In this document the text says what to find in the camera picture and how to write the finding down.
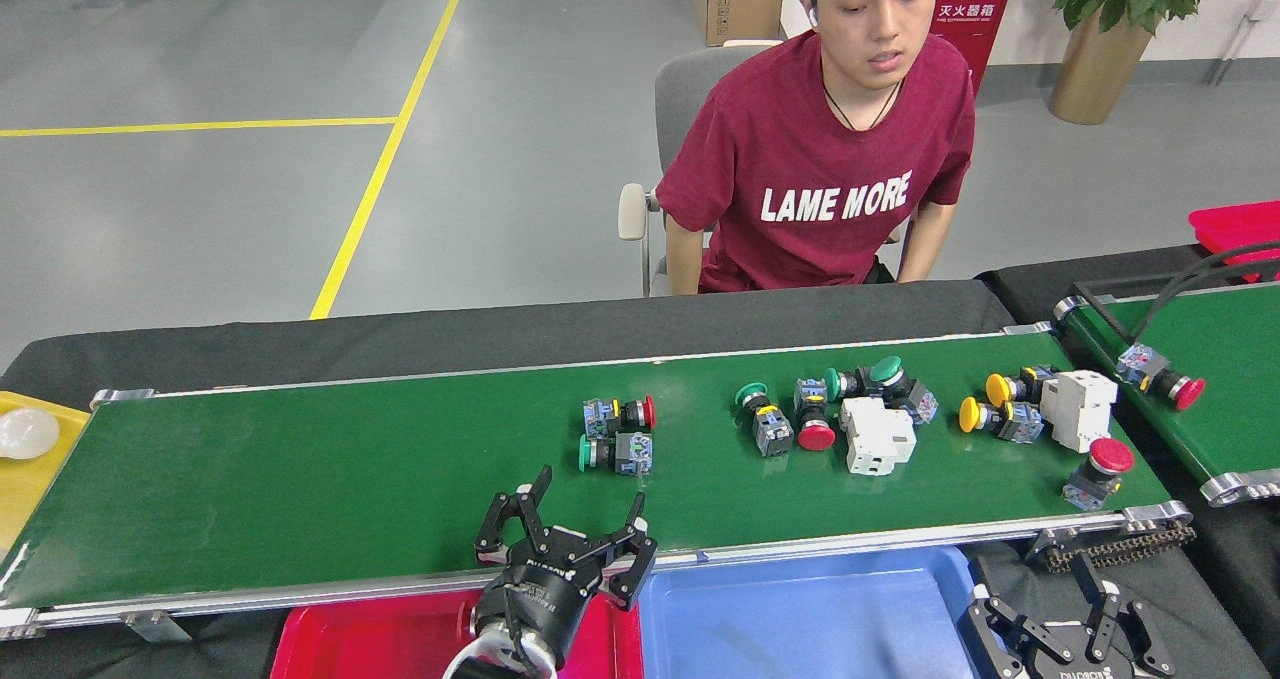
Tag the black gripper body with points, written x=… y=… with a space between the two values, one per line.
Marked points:
x=540 y=599
x=1085 y=667

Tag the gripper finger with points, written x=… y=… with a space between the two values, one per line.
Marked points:
x=632 y=559
x=515 y=524
x=1005 y=644
x=1125 y=634

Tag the red mushroom push button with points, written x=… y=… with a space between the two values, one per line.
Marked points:
x=816 y=436
x=1110 y=455
x=1190 y=392
x=466 y=619

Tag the green push button switch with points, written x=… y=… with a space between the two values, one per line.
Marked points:
x=886 y=370
x=832 y=384
x=632 y=454
x=772 y=434

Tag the red push button switch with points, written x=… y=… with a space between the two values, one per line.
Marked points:
x=600 y=419

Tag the white circuit breaker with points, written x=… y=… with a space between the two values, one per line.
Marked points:
x=1078 y=409
x=875 y=439

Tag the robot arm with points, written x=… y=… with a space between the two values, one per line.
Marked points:
x=480 y=659

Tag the blue plastic tray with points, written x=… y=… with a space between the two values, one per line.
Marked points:
x=800 y=619

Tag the red plastic tray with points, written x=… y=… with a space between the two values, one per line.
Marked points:
x=350 y=644

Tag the long green conveyor belt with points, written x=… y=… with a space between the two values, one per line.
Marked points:
x=300 y=479

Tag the short green conveyor belt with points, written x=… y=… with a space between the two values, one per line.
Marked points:
x=1240 y=359

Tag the yellow plastic tray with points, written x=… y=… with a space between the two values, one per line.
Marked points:
x=40 y=489

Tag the red plastic bin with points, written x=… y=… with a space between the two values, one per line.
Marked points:
x=1235 y=224

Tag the person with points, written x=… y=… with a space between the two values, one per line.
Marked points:
x=800 y=139

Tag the grey office chair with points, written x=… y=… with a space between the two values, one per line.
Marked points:
x=690 y=99

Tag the white light bulb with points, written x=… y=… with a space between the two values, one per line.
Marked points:
x=25 y=434

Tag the potted plant gold pot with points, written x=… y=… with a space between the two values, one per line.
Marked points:
x=1100 y=79

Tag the cardboard box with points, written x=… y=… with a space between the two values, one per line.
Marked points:
x=735 y=4

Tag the red fire extinguisher box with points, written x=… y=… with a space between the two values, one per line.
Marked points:
x=985 y=19

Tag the black metal frame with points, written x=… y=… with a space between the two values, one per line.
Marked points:
x=1100 y=316

